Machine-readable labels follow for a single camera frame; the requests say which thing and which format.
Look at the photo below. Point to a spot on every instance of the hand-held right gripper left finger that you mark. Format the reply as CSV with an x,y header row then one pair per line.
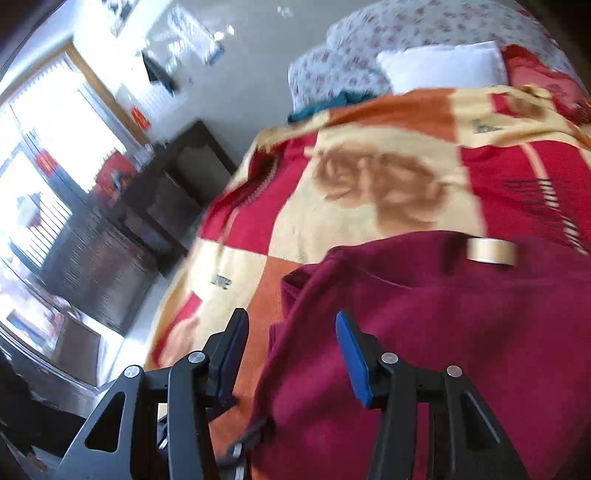
x,y
231,355

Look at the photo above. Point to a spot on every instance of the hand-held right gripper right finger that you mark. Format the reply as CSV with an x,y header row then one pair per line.
x,y
355,360

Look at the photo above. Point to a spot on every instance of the maroon fleece garment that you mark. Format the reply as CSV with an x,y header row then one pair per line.
x,y
438,346

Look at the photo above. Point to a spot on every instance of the dark low cabinet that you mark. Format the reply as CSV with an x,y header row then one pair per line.
x,y
138,230

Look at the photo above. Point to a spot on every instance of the orange red patterned blanket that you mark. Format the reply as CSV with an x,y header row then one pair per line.
x,y
369,152

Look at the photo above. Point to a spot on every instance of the red box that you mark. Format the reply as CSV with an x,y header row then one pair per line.
x,y
115,173

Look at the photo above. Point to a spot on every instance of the teal cloth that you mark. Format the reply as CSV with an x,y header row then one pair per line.
x,y
337,104

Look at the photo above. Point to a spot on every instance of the white pillow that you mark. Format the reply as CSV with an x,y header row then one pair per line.
x,y
443,64

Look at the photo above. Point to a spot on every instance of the red ruffled pillow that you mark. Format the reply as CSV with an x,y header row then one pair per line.
x,y
540,74

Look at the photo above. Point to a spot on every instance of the floral quilt roll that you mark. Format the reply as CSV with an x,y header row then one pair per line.
x,y
415,23

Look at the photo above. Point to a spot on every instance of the window with wooden frame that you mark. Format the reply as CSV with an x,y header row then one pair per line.
x,y
51,152

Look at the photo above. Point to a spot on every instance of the dark wall-mounted screen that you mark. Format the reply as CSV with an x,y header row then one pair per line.
x,y
159,69

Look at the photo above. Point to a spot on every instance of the wall calendar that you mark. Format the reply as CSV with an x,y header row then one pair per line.
x,y
198,32

